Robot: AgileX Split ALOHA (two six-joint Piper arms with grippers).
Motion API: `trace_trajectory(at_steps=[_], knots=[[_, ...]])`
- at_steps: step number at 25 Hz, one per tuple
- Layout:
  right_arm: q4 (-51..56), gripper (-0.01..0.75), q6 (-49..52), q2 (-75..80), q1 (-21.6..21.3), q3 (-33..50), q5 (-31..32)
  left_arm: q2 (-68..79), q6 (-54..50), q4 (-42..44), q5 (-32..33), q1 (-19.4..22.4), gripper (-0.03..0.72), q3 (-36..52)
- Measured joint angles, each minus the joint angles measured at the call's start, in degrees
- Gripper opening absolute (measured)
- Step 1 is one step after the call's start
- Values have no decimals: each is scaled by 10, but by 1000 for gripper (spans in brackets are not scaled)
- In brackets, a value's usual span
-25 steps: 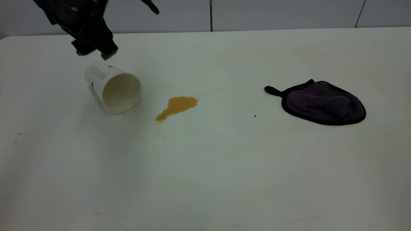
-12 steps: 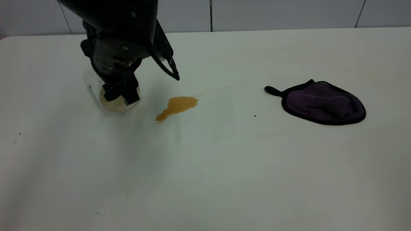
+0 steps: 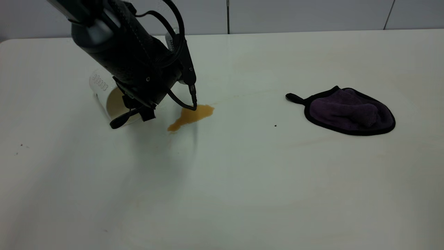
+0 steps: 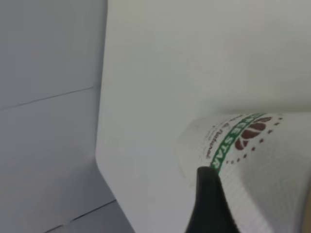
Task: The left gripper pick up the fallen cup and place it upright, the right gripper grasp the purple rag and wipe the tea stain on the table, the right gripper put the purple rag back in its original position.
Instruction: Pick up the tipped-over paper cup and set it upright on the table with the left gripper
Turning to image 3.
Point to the brown coffee spill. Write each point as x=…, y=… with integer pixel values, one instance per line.
x=194, y=114

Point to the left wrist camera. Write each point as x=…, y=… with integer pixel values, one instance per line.
x=185, y=62

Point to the purple cloth with black trim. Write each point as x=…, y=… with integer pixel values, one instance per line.
x=347, y=111

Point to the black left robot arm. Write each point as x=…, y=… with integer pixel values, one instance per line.
x=93, y=34

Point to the white paper coffee cup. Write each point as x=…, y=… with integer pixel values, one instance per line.
x=100, y=86

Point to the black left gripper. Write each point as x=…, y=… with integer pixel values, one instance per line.
x=145, y=73

